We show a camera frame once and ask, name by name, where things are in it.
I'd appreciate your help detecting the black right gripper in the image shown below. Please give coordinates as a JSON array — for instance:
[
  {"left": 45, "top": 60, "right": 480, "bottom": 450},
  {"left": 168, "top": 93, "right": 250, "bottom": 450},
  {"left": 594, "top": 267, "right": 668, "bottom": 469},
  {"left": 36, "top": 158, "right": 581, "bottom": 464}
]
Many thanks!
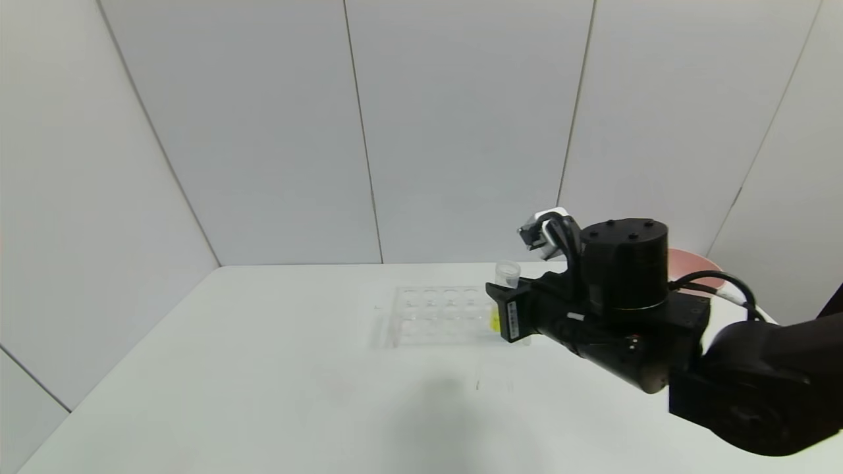
[{"left": 485, "top": 271, "right": 584, "bottom": 344}]

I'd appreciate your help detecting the test tube with yellow pigment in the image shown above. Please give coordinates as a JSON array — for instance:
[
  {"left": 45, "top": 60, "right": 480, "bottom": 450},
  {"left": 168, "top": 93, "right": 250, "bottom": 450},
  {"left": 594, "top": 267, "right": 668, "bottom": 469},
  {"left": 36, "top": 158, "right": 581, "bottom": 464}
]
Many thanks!
[{"left": 491, "top": 260, "right": 522, "bottom": 331}]

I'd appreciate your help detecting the clear acrylic test tube rack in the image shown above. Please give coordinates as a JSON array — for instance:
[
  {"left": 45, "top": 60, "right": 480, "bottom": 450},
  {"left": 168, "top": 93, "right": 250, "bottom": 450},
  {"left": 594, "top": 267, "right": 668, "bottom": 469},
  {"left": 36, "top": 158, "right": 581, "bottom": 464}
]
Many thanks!
[{"left": 389, "top": 284, "right": 531, "bottom": 348}]

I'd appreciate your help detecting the pink bowl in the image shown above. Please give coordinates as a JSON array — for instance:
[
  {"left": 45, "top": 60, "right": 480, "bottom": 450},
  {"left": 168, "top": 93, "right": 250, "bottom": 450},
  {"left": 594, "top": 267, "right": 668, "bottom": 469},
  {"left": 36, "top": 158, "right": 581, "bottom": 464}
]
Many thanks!
[{"left": 666, "top": 248, "right": 725, "bottom": 290}]

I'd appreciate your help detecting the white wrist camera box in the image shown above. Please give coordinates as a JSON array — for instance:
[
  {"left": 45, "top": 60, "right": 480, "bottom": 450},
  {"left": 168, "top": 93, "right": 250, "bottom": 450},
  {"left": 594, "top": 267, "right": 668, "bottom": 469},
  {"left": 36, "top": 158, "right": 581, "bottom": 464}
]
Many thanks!
[{"left": 518, "top": 207, "right": 572, "bottom": 259}]

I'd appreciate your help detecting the black camera cable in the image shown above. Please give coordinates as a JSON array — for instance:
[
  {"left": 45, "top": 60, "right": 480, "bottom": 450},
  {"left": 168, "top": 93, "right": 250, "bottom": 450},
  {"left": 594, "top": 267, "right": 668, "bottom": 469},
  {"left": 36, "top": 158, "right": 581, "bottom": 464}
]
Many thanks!
[{"left": 540, "top": 212, "right": 584, "bottom": 294}]

